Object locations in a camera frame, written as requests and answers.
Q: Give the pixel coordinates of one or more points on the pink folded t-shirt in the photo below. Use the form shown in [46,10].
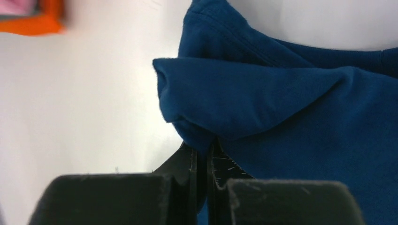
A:
[17,7]

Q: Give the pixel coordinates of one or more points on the orange folded t-shirt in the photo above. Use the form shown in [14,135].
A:
[45,18]

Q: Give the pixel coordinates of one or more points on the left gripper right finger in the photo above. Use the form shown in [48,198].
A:
[237,198]

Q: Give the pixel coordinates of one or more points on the navy blue printed t-shirt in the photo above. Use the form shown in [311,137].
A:
[286,111]

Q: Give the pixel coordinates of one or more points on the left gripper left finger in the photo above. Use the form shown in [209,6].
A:
[167,196]

